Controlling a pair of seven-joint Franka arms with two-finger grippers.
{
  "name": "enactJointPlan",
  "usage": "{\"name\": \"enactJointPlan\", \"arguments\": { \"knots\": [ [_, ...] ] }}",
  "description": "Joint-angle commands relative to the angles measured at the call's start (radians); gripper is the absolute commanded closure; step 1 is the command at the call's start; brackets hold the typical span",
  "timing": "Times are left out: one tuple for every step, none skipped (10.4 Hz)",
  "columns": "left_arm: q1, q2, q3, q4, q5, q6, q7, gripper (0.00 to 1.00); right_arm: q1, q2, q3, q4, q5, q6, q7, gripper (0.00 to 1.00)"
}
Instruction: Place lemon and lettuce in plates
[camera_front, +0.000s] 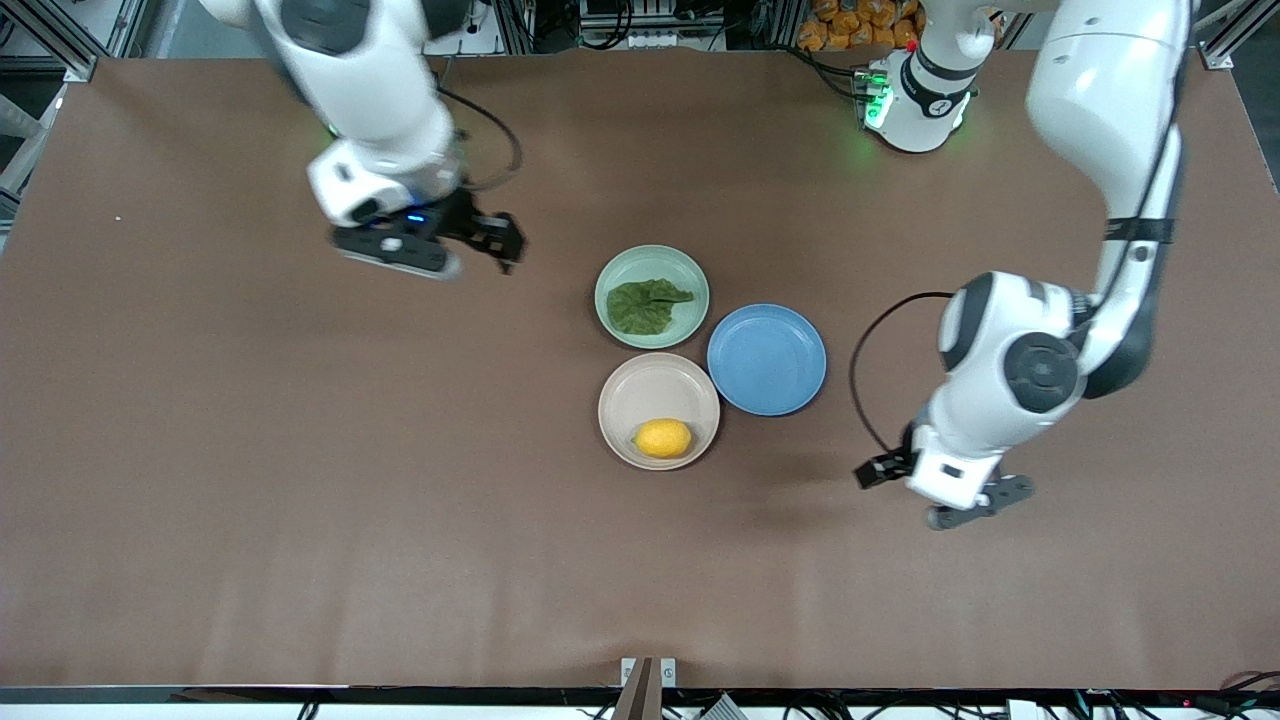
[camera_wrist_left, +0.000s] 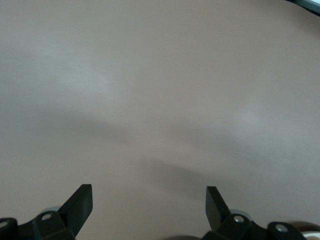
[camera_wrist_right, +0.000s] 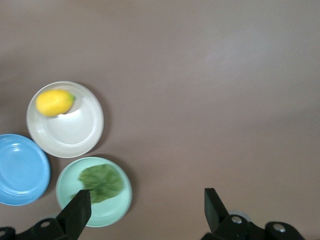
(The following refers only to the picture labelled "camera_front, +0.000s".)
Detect green lettuce leaf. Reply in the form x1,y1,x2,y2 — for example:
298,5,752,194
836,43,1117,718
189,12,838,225
606,279,695,336

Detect yellow lemon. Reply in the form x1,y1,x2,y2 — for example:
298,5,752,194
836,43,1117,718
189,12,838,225
634,418,693,460

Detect blue round plate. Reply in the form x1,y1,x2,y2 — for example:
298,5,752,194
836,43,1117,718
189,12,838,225
707,304,828,417

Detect light green round plate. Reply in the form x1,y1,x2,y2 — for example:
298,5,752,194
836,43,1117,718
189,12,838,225
595,245,711,350

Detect beige round plate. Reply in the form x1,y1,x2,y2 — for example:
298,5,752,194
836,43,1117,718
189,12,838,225
598,352,721,471

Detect bag of orange items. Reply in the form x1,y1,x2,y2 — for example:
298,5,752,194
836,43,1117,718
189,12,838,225
797,0,923,53

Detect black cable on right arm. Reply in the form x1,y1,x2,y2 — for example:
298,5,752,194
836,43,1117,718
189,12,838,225
438,85,524,193

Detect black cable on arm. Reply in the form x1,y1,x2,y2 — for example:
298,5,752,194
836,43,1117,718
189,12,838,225
849,292,957,457
438,85,524,193

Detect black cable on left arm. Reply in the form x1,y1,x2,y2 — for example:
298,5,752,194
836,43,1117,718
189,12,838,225
849,292,957,457

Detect metal bracket at table edge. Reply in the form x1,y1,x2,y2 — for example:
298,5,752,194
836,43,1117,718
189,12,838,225
612,656,678,720

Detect aluminium frame profile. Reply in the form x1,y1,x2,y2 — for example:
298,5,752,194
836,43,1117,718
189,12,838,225
0,0,151,83
1195,0,1280,71

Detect black cables at arm base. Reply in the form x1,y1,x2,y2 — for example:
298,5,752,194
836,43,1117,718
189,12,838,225
788,45,873,101

